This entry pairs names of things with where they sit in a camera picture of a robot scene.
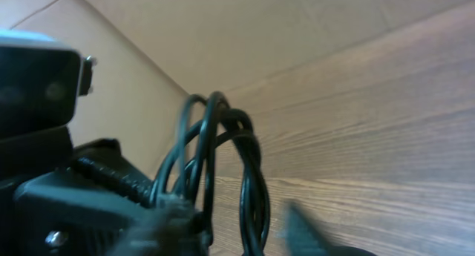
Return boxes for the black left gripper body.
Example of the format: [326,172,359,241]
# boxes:
[1,126,151,255]

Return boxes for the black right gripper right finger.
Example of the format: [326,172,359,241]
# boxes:
[285,202,375,256]

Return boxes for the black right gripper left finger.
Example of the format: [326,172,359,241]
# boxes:
[107,197,208,256]

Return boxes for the black usb cable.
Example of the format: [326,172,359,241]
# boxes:
[148,91,272,256]

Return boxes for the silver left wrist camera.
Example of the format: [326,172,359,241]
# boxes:
[1,30,97,139]

